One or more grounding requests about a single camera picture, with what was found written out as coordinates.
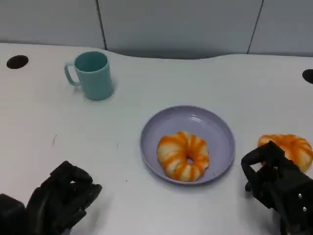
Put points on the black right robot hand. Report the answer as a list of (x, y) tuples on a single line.
[(286, 188)]

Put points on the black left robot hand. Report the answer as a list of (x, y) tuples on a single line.
[(56, 200)]

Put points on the orange and white bread roll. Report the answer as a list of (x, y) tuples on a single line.
[(296, 147), (171, 151)]

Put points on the lilac plate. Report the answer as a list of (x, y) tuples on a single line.
[(215, 132)]

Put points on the pale green mug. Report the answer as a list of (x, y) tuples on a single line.
[(97, 82)]

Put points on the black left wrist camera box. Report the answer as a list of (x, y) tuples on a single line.
[(11, 215)]

